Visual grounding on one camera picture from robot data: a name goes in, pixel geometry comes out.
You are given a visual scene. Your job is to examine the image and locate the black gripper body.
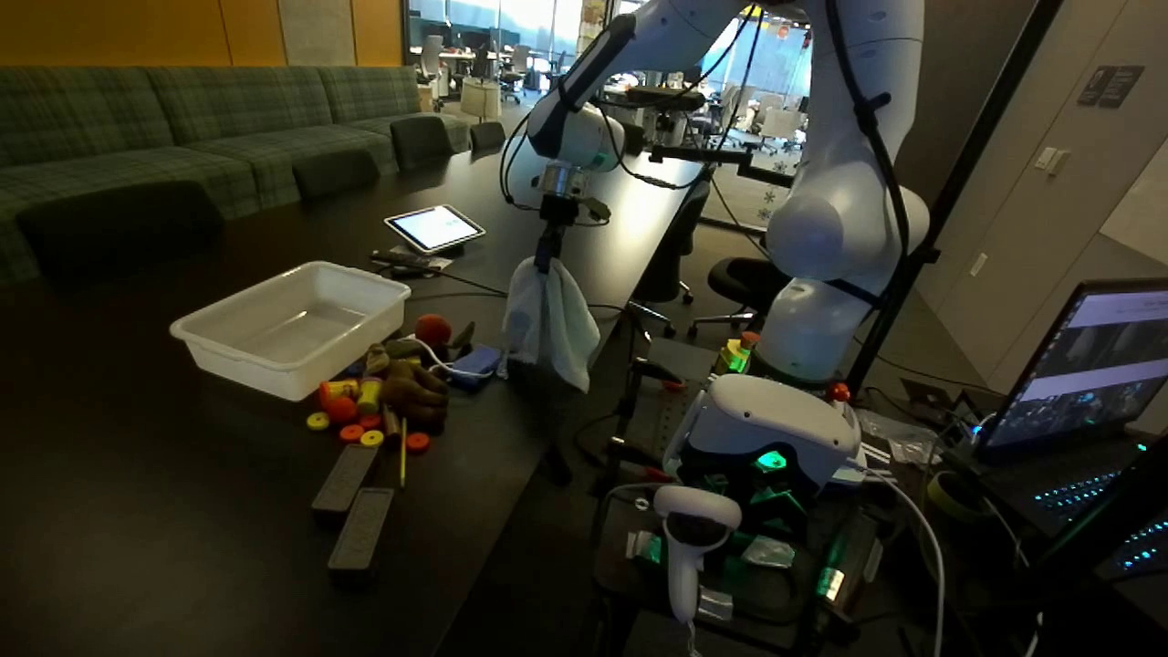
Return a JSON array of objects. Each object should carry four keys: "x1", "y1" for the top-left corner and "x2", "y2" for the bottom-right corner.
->
[{"x1": 538, "y1": 192, "x2": 581, "y2": 275}]

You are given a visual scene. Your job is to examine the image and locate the white cloth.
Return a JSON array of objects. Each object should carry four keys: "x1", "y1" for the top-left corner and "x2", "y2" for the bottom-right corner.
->
[{"x1": 505, "y1": 259, "x2": 604, "y2": 389}]

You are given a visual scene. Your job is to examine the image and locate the blue item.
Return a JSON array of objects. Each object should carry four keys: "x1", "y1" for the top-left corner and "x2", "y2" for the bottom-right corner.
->
[{"x1": 453, "y1": 347, "x2": 502, "y2": 383}]

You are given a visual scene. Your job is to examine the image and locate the white cable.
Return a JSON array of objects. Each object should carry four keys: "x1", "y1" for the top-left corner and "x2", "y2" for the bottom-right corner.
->
[{"x1": 406, "y1": 332, "x2": 485, "y2": 381}]

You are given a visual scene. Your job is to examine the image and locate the yellow red toy cup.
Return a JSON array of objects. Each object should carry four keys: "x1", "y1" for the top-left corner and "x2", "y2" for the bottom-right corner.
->
[{"x1": 318, "y1": 381, "x2": 359, "y2": 424}]

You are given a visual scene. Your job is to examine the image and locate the black rectangular block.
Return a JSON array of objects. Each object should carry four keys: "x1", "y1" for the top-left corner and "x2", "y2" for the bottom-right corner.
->
[
  {"x1": 328, "y1": 489, "x2": 394, "y2": 574},
  {"x1": 312, "y1": 445, "x2": 379, "y2": 514}
]

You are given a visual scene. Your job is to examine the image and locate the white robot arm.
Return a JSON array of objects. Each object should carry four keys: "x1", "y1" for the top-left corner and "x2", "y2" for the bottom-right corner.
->
[{"x1": 502, "y1": 0, "x2": 930, "y2": 381}]

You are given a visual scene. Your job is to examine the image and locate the tablet with lit screen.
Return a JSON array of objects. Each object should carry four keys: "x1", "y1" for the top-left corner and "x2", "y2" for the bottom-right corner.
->
[{"x1": 384, "y1": 205, "x2": 484, "y2": 256}]

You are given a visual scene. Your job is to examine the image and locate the dark chair back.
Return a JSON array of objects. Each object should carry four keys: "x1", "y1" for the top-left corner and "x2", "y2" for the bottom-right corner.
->
[{"x1": 390, "y1": 117, "x2": 453, "y2": 175}]

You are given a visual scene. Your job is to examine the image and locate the black office chair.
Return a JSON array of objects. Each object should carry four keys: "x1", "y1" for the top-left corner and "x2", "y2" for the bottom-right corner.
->
[{"x1": 707, "y1": 256, "x2": 790, "y2": 315}]

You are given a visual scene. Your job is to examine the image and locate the green yellow small toy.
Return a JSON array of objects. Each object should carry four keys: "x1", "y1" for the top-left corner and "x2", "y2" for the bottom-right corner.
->
[{"x1": 720, "y1": 340, "x2": 751, "y2": 371}]

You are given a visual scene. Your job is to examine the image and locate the white VR headset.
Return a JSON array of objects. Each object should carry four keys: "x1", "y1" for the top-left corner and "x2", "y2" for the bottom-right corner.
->
[{"x1": 675, "y1": 371, "x2": 863, "y2": 487}]

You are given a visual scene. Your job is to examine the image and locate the clear plastic bin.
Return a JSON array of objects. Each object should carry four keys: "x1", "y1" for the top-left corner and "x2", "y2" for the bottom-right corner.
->
[{"x1": 168, "y1": 259, "x2": 413, "y2": 402}]

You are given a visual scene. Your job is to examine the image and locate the white VR controller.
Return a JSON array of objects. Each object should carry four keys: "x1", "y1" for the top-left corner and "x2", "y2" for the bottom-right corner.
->
[{"x1": 653, "y1": 487, "x2": 741, "y2": 624}]

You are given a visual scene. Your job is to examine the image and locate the green plaid sofa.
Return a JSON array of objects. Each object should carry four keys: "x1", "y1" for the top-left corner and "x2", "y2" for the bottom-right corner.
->
[{"x1": 0, "y1": 66, "x2": 421, "y2": 284}]

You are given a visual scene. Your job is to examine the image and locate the open laptop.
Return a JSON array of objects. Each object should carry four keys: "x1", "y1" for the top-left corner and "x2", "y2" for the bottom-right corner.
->
[{"x1": 970, "y1": 276, "x2": 1168, "y2": 579}]

